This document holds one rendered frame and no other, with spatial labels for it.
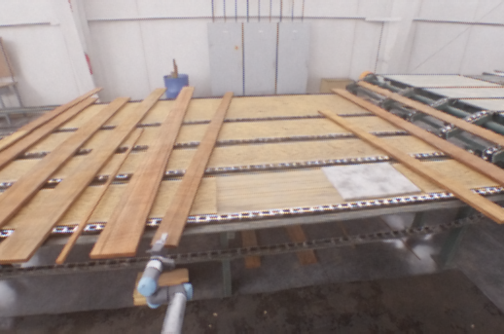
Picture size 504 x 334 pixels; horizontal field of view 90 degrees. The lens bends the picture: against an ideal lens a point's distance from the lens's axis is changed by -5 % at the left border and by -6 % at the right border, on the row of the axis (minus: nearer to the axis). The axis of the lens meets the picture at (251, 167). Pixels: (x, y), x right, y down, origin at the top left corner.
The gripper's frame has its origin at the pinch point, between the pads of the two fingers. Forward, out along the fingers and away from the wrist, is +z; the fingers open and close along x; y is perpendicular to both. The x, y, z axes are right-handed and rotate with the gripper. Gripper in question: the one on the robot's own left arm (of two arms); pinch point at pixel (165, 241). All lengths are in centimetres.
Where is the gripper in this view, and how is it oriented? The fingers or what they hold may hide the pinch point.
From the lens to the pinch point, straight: 157.3
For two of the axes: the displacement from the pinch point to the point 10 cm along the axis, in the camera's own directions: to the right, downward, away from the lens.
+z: 0.2, -4.7, 8.8
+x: 0.1, 8.8, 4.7
